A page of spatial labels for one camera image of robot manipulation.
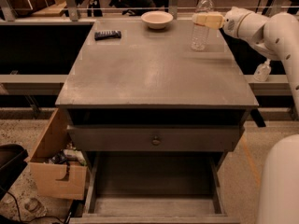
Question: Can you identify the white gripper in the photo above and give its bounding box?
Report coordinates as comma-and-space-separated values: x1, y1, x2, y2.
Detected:
192, 7, 252, 39

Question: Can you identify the clear plastic water bottle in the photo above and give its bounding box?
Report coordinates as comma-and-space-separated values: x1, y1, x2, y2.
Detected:
191, 0, 214, 51

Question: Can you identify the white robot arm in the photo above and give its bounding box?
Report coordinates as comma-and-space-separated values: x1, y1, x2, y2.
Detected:
192, 7, 299, 224

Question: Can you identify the hand sanitizer pump bottle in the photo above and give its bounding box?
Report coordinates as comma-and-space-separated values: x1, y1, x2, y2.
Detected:
253, 59, 271, 82

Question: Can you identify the grey wooden drawer cabinet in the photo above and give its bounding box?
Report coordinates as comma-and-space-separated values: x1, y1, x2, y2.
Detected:
55, 18, 259, 224

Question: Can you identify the closed top grey drawer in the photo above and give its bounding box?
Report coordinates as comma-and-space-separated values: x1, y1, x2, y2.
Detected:
67, 125, 244, 152

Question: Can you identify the round drawer knob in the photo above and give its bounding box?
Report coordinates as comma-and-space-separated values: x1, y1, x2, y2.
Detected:
151, 136, 161, 146

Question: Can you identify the open middle grey drawer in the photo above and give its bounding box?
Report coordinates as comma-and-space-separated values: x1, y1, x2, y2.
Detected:
70, 152, 240, 224

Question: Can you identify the clear bottle on floor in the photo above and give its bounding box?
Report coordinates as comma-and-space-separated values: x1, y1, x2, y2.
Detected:
24, 198, 47, 217

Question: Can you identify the white ceramic bowl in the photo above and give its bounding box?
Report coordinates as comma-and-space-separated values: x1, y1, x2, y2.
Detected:
141, 11, 173, 30

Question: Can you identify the brown cardboard box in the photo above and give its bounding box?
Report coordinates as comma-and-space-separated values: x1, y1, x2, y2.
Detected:
29, 108, 88, 200

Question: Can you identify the black bin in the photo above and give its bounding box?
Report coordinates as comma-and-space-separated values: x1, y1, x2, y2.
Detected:
0, 144, 28, 200

